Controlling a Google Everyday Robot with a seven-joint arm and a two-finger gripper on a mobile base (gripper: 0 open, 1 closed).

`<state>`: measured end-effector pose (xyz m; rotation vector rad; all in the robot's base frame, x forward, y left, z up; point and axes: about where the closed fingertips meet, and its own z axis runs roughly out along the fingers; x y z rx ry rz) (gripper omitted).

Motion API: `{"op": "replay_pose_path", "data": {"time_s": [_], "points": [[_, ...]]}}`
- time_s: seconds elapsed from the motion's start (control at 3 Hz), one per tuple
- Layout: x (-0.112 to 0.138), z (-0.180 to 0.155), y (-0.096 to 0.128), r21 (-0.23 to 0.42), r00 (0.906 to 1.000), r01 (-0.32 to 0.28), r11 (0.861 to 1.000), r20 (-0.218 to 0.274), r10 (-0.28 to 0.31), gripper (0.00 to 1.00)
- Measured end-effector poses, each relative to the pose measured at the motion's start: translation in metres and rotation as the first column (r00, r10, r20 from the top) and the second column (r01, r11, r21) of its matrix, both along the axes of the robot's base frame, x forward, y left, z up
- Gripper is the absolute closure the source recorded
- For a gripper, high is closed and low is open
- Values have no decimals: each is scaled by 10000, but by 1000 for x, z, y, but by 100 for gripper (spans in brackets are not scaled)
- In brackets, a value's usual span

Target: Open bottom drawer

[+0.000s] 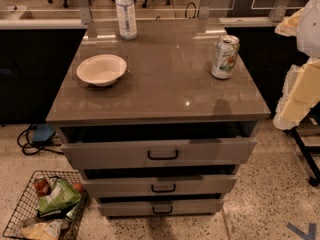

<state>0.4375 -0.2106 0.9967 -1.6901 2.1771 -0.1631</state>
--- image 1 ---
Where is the grey drawer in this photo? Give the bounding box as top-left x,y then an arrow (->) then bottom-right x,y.
62,137 -> 257,169
97,199 -> 223,217
84,175 -> 237,198

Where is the red apple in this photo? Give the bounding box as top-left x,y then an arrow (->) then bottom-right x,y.
73,183 -> 84,193

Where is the red soda can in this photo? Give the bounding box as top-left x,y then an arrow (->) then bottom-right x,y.
33,175 -> 50,197

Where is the white bowl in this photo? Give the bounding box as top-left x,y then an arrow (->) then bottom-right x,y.
77,54 -> 127,87

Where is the black wire basket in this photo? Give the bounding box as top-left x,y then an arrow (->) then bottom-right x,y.
3,170 -> 88,240

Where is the green chip bag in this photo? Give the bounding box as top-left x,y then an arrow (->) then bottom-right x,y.
37,178 -> 81,214

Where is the blue foot pedal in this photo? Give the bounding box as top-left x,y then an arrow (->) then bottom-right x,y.
32,124 -> 55,144

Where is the yellow snack bag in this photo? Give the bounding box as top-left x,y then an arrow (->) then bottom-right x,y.
20,219 -> 69,240

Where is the black floor cable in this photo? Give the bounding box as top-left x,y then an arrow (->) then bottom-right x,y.
17,123 -> 64,156

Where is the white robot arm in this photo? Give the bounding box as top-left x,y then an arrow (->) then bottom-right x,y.
273,0 -> 320,130

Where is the clear plastic water bottle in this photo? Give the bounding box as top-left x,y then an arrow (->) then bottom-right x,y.
115,0 -> 137,40

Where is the black cart frame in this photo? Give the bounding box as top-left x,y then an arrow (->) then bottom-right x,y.
289,114 -> 320,187

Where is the green white soda can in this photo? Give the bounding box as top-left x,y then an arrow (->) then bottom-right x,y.
211,35 -> 240,79

